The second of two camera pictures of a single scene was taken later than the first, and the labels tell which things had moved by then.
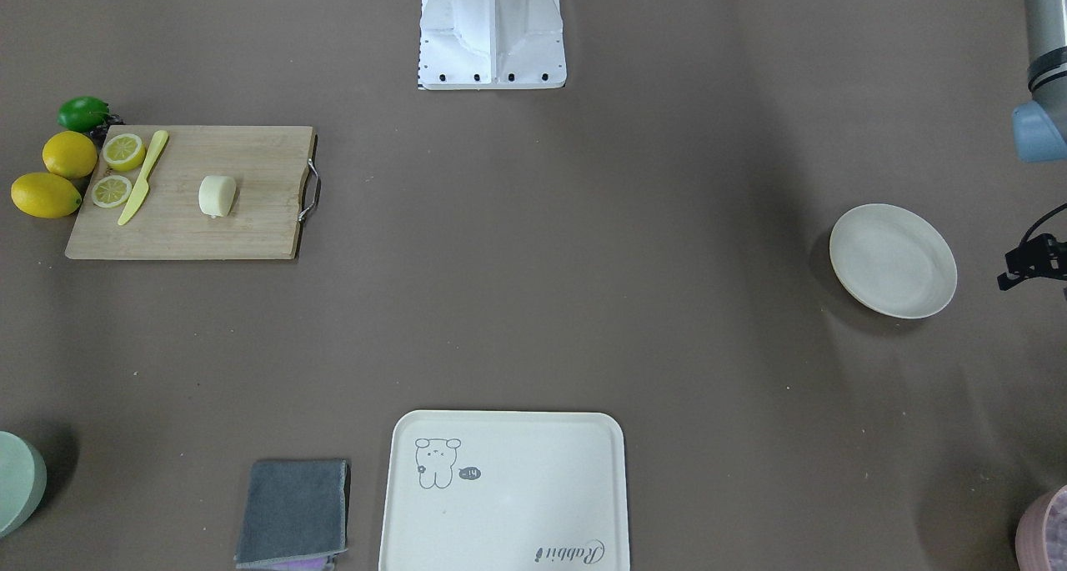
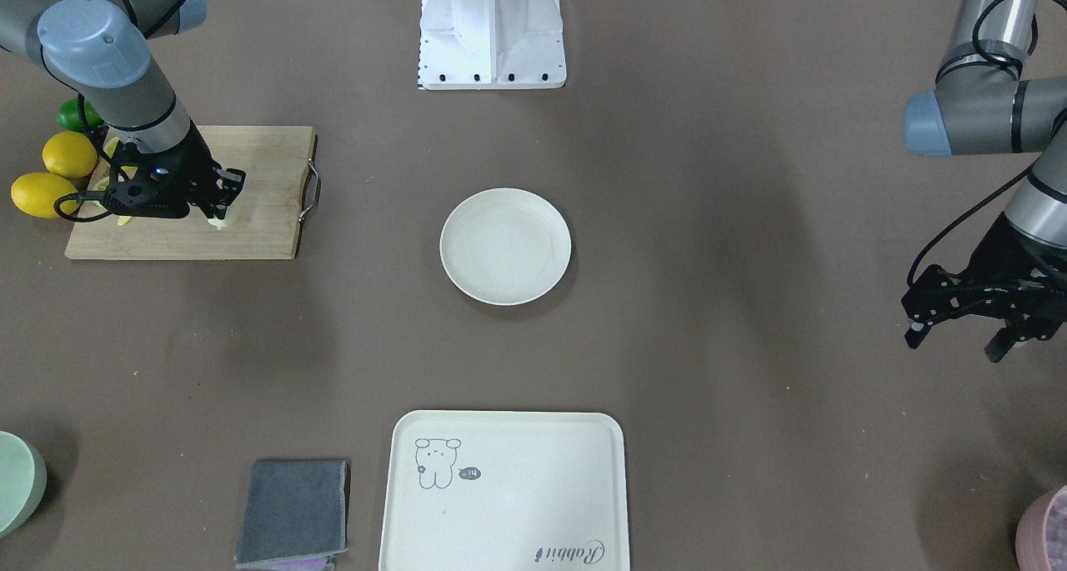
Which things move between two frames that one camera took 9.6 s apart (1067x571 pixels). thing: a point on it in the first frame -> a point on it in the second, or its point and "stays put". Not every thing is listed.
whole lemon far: [69, 154] stays put
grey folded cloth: [295, 509] stays put
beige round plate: [893, 261] -> [505, 246]
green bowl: [23, 476] stays put
